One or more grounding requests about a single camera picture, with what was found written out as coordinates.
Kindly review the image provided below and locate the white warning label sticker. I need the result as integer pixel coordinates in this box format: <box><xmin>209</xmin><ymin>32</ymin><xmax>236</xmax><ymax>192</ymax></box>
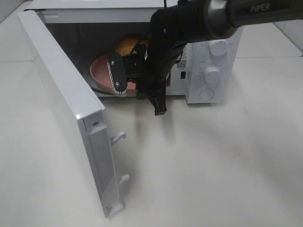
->
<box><xmin>177</xmin><ymin>46</ymin><xmax>189</xmax><ymax>70</ymax></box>

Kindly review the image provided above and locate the burger with lettuce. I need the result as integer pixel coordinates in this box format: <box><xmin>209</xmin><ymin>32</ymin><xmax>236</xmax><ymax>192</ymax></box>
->
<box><xmin>115</xmin><ymin>34</ymin><xmax>143</xmax><ymax>56</ymax></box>

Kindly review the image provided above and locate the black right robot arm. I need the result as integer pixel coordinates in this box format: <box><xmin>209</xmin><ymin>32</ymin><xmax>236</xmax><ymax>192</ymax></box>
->
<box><xmin>133</xmin><ymin>0</ymin><xmax>303</xmax><ymax>115</ymax></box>

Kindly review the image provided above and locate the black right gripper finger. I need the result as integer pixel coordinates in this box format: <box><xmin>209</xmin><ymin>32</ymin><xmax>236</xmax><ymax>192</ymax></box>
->
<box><xmin>147</xmin><ymin>88</ymin><xmax>167</xmax><ymax>116</ymax></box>

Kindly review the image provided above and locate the pink round plate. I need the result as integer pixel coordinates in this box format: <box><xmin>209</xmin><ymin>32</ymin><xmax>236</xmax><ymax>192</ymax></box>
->
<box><xmin>89</xmin><ymin>53</ymin><xmax>171</xmax><ymax>92</ymax></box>

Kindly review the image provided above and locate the white microwave door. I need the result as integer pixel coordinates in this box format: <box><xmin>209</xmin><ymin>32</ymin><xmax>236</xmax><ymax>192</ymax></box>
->
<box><xmin>18</xmin><ymin>10</ymin><xmax>129</xmax><ymax>217</ymax></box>

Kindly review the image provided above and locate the round white door-release button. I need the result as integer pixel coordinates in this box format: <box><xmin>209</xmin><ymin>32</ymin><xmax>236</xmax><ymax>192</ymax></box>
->
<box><xmin>199</xmin><ymin>88</ymin><xmax>214</xmax><ymax>100</ymax></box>

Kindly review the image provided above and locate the white microwave oven body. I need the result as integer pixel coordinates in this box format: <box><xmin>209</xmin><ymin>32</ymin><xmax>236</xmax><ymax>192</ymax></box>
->
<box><xmin>24</xmin><ymin>0</ymin><xmax>242</xmax><ymax>104</ymax></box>

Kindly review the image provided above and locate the white microwave knob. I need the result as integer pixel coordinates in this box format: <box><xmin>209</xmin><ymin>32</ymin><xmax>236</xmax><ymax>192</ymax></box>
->
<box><xmin>204</xmin><ymin>66</ymin><xmax>222</xmax><ymax>84</ymax></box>
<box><xmin>209</xmin><ymin>40</ymin><xmax>228</xmax><ymax>57</ymax></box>

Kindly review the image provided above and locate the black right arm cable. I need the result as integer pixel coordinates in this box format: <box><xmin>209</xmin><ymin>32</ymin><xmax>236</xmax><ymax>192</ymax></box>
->
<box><xmin>130</xmin><ymin>0</ymin><xmax>169</xmax><ymax>56</ymax></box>

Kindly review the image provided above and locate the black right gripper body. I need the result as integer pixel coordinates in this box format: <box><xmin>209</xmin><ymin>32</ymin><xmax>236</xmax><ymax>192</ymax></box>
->
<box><xmin>136</xmin><ymin>44</ymin><xmax>185</xmax><ymax>99</ymax></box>

